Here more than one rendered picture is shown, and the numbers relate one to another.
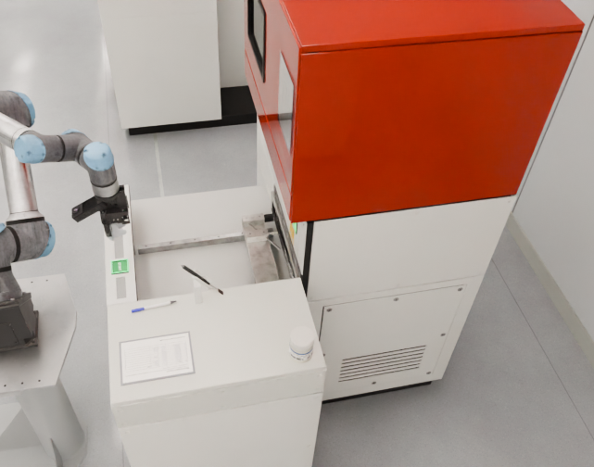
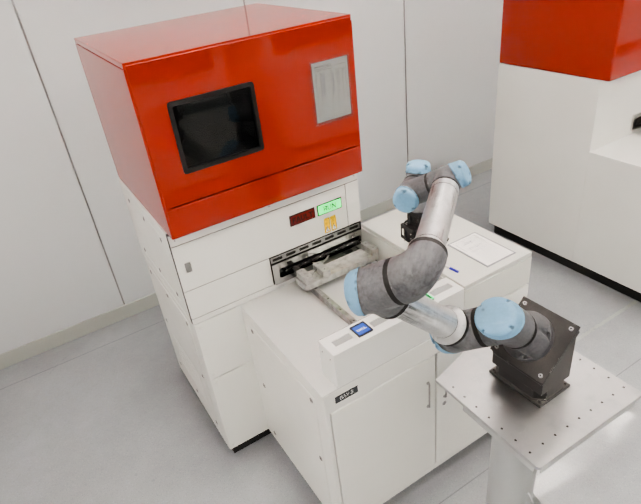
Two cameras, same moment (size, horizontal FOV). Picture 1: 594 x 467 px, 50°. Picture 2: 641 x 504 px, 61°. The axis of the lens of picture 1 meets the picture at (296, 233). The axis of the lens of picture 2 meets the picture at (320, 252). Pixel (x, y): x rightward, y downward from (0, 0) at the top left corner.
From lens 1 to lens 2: 283 cm
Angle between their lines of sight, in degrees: 75
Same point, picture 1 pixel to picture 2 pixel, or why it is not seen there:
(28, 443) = not seen: outside the picture
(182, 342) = (459, 243)
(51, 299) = (469, 371)
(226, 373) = (462, 223)
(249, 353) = not seen: hidden behind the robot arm
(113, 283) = (441, 294)
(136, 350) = (485, 257)
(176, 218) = (314, 339)
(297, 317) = (395, 215)
